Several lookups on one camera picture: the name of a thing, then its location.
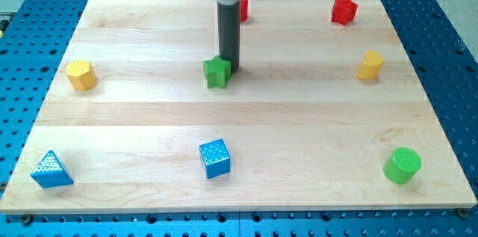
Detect blue triangle block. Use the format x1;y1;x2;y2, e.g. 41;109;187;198
30;150;74;188

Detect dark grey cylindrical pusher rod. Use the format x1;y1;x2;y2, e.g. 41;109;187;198
217;2;240;73

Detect blue cube block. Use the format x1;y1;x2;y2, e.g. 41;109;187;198
199;139;231;179

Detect green cylinder block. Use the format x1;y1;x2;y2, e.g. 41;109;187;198
382;147;422;185

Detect red star block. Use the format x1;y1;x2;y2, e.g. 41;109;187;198
331;0;358;25

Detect light wooden board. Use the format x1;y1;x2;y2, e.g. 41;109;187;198
1;0;477;214

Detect yellow half-round block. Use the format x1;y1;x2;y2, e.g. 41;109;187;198
357;50;384;80

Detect green star block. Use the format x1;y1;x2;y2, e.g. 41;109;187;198
202;55;232;88

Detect red block behind rod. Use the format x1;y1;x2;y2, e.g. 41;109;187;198
240;0;249;22

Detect yellow hexagon block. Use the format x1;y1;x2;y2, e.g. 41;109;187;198
66;60;97;91

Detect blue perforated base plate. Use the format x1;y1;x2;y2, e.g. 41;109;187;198
1;0;477;236

